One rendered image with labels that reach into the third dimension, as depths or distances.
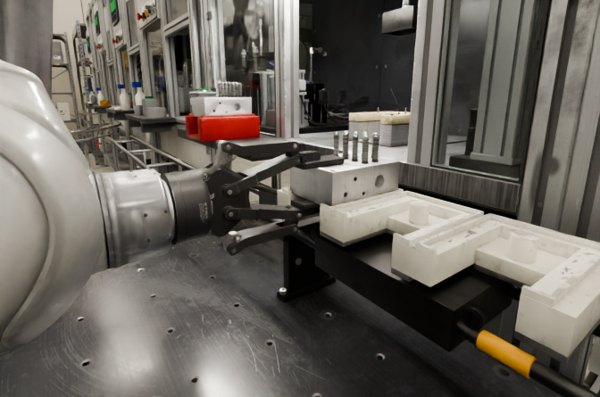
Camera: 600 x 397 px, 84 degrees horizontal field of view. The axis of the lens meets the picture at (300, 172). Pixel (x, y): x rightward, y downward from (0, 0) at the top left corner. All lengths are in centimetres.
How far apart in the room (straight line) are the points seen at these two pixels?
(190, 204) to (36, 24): 41
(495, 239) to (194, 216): 32
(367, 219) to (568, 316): 22
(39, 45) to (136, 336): 46
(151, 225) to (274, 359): 26
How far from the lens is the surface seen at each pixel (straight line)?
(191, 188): 35
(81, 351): 59
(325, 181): 42
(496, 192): 52
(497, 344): 35
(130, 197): 33
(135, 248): 34
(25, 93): 20
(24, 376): 59
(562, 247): 42
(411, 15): 83
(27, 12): 65
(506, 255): 40
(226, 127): 85
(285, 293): 60
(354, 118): 81
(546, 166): 50
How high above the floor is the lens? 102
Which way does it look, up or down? 13 degrees down
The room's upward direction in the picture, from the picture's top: straight up
